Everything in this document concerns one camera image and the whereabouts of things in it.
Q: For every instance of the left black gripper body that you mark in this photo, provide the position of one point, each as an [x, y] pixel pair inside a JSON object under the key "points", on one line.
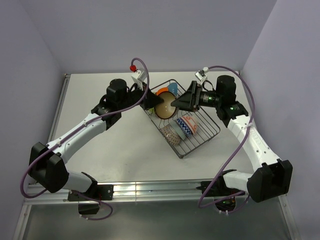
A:
{"points": [[134, 97]]}

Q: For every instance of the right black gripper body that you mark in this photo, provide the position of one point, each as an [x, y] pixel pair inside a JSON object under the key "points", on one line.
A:
{"points": [[201, 97]]}

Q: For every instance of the olive patterned bowl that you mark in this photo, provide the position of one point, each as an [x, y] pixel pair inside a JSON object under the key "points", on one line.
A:
{"points": [[164, 110]]}

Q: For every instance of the orange bowl white inside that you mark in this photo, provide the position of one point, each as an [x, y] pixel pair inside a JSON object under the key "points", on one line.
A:
{"points": [[162, 90]]}

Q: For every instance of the blue ceramic bowl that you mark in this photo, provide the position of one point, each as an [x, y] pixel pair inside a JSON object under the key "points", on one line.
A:
{"points": [[173, 88]]}

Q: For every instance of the orange floral bowl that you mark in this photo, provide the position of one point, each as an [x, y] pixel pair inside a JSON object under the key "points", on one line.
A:
{"points": [[192, 122]]}

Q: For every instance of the orange patterned bowl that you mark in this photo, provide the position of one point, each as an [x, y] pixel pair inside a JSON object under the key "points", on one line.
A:
{"points": [[182, 124]]}

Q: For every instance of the brown patterned bowl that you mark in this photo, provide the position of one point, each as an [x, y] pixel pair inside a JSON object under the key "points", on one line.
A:
{"points": [[170, 135]]}

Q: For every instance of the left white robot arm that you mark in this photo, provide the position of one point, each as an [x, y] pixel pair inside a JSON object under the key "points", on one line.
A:
{"points": [[47, 163]]}

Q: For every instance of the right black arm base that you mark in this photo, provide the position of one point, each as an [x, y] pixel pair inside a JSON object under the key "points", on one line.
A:
{"points": [[219, 189]]}

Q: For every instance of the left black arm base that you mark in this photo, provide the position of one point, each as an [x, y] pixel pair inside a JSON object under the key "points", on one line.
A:
{"points": [[90, 202]]}

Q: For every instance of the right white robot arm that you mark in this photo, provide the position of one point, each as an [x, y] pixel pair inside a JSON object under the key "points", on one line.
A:
{"points": [[271, 177]]}

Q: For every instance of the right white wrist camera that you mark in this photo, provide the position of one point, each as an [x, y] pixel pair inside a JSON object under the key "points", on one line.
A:
{"points": [[201, 75]]}

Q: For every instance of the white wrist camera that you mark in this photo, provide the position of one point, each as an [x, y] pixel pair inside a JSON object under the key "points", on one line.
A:
{"points": [[138, 76], [201, 75]]}

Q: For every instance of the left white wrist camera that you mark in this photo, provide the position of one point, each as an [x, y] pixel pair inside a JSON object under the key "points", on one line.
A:
{"points": [[138, 76]]}

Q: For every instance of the grey wire dish rack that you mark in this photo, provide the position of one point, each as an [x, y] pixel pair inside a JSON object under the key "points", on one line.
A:
{"points": [[206, 131]]}

